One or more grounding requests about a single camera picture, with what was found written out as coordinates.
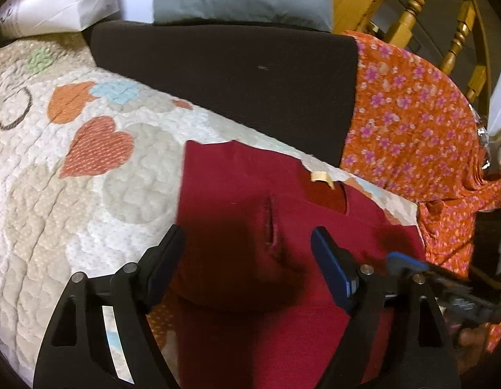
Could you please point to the dark red garment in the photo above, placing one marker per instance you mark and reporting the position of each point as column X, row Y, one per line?
column 234, row 194

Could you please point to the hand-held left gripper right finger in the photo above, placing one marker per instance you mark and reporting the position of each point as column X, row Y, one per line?
column 332, row 268

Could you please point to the dark brown cushion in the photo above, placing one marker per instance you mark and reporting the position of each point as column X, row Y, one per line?
column 234, row 81

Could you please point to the wooden chair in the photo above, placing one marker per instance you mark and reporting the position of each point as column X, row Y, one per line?
column 461, row 24

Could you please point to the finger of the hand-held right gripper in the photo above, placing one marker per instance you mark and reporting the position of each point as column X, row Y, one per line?
column 398, row 260

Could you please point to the orange floral cloth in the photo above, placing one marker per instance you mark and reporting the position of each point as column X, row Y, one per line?
column 408, row 129

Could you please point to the heart print quilt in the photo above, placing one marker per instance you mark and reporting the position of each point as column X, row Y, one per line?
column 51, row 210

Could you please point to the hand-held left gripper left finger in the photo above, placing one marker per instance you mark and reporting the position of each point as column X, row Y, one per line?
column 168, row 260

